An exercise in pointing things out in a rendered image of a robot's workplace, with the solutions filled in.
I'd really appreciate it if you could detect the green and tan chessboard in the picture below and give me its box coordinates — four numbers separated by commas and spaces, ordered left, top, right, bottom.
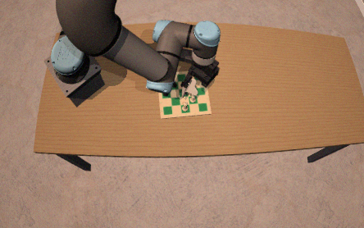
159, 71, 212, 119

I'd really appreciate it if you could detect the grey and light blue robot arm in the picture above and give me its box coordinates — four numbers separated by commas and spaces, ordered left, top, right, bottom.
51, 0, 221, 93

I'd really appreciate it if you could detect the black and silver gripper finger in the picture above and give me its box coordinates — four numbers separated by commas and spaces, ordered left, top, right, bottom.
182, 72, 198, 98

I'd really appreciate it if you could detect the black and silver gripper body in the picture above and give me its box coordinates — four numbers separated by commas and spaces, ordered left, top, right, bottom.
188, 60, 220, 88

